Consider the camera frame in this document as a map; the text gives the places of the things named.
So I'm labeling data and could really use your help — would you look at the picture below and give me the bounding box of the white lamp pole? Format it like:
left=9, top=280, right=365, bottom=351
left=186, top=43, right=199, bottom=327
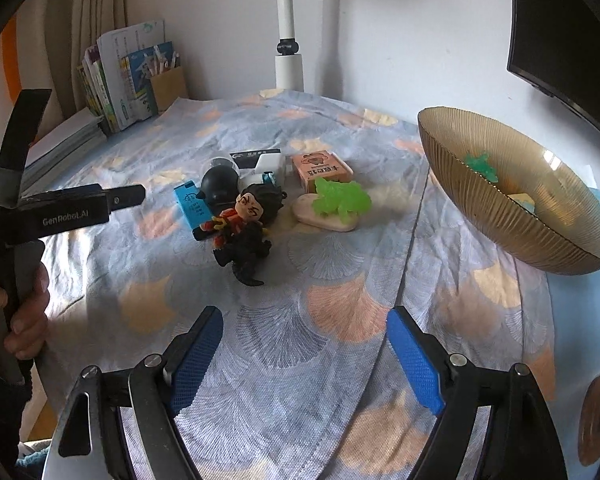
left=273, top=0, right=305, bottom=94

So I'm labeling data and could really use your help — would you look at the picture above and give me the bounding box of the brown cardboard pen holder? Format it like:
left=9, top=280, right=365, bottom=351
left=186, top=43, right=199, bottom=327
left=149, top=65, right=189, bottom=114

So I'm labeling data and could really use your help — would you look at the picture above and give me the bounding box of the black-haired red figurine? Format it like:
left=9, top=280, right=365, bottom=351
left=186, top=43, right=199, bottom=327
left=194, top=182, right=287, bottom=252

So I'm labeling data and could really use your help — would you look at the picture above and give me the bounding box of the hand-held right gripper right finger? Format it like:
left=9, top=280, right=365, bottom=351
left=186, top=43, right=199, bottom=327
left=386, top=306, right=568, bottom=480

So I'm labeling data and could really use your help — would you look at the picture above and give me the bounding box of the amber ribbed glass bowl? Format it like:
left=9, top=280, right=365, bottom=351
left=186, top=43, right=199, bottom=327
left=417, top=106, right=600, bottom=276

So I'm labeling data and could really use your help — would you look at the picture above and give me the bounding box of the person's left hand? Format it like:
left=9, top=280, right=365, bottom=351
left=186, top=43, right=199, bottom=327
left=0, top=262, right=51, bottom=361

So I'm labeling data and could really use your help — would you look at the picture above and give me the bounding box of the blue table mat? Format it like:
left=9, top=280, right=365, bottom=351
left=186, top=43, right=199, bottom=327
left=545, top=165, right=600, bottom=480

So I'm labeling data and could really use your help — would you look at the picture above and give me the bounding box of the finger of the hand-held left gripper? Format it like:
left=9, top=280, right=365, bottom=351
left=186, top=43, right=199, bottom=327
left=104, top=184, right=146, bottom=212

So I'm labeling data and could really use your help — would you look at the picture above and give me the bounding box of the white charger plug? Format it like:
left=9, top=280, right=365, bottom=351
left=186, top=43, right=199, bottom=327
left=238, top=152, right=287, bottom=189

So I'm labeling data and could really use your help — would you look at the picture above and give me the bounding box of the upright row of books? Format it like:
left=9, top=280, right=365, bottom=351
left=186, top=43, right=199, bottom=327
left=77, top=20, right=167, bottom=135

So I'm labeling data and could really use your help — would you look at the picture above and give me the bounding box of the black monitor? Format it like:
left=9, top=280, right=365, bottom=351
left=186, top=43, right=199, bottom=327
left=506, top=0, right=600, bottom=152

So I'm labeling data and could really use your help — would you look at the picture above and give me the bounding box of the flat stack of books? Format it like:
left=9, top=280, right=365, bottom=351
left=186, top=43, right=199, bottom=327
left=21, top=106, right=107, bottom=183

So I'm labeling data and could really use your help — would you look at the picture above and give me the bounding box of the pink oval soap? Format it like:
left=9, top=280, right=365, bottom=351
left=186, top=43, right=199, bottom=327
left=292, top=193, right=359, bottom=234

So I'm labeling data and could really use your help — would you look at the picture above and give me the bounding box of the small green toy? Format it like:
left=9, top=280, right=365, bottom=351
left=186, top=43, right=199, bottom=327
left=462, top=151, right=501, bottom=183

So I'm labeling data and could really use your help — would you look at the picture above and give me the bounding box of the pink printed box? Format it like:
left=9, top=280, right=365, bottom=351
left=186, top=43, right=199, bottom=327
left=290, top=150, right=354, bottom=194

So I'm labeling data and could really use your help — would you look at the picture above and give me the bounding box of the fan-patterned tablecloth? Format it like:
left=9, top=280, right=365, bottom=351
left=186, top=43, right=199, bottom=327
left=32, top=88, right=558, bottom=480

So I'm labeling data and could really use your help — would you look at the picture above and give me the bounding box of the blue illustrated booklet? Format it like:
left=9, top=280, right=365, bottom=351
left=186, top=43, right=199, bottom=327
left=119, top=41, right=177, bottom=124

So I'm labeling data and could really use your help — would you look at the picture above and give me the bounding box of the blue box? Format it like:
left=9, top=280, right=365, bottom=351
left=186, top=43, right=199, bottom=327
left=173, top=182, right=214, bottom=231

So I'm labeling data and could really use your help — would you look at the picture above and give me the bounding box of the black helmet toy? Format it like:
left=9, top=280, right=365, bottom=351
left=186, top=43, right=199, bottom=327
left=201, top=164, right=241, bottom=209

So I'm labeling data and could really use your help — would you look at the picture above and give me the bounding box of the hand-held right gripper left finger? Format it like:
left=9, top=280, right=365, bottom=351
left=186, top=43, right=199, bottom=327
left=42, top=305, right=225, bottom=480

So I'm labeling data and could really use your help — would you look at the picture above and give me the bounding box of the beige curtain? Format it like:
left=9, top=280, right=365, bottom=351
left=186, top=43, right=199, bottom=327
left=42, top=0, right=129, bottom=113

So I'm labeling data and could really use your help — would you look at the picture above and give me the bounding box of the long black box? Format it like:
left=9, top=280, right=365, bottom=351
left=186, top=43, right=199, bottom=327
left=229, top=148, right=281, bottom=171

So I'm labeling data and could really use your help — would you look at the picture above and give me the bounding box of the green frog toy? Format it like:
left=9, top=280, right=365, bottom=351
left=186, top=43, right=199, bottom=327
left=312, top=176, right=374, bottom=226

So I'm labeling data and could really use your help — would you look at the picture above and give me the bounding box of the black dinosaur toy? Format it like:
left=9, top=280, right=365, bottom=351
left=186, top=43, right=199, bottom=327
left=212, top=222, right=274, bottom=289

